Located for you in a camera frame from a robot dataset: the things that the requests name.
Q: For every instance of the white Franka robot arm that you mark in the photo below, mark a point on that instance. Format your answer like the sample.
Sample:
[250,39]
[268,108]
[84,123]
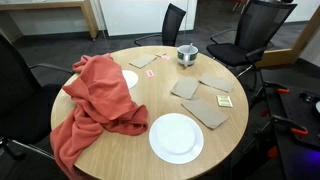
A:
[318,107]

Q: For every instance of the black robot base board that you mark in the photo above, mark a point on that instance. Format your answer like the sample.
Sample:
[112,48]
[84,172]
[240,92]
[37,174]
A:
[296,110]

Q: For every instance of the pink sugar packet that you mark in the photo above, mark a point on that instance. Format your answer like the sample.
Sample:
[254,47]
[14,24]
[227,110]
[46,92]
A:
[150,73]
[166,57]

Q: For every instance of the brown paper napkin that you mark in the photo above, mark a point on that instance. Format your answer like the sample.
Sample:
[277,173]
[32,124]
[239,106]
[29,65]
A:
[185,87]
[205,113]
[142,61]
[216,82]

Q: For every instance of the small white plate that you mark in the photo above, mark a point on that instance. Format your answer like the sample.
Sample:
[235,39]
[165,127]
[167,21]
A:
[131,79]

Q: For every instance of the large white plate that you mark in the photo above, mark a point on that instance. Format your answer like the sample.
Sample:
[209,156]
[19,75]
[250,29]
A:
[176,138]

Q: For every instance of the orange fleece cloth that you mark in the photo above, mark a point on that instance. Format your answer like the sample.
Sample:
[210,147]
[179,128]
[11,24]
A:
[100,90]

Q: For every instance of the black mesh office chair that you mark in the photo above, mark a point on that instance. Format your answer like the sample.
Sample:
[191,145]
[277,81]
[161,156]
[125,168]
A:
[260,26]
[20,100]
[171,23]

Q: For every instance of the orange black bar clamp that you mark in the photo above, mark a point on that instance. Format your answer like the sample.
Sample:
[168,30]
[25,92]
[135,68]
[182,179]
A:
[282,90]
[298,131]
[272,152]

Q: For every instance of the light wooden desk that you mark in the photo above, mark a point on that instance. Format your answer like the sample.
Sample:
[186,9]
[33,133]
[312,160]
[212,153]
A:
[50,4]

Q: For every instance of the wooden frame post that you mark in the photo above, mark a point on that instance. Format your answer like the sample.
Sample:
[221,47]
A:
[283,55]

